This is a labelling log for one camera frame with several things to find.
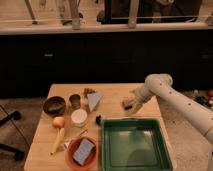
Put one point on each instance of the dark brown bowl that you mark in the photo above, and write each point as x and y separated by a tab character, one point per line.
54	106

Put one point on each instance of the white paper cup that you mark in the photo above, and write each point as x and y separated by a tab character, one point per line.
79	117

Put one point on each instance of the small black object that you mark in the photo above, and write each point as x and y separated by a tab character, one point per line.
98	119

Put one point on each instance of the brown small toy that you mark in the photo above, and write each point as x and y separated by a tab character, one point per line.
88	91

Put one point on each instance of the small metal cup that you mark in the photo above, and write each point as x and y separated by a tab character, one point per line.
75	101

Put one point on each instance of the yellow banana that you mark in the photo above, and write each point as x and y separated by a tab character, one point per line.
59	138

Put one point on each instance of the green plastic tray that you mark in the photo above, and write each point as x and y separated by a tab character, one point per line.
134	145

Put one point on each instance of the blue sponge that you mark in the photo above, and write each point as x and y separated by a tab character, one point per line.
83	151

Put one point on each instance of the blue triangular block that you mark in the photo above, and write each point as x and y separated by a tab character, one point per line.
94	99

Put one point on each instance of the silver fork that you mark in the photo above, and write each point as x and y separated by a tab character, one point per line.
66	143

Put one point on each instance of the orange bowl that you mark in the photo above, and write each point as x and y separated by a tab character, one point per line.
90	161

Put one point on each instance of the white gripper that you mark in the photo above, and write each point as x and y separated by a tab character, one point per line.
141	95

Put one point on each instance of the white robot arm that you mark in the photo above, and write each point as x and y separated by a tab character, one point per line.
197	115

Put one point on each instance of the orange round fruit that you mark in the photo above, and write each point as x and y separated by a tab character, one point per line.
58	122

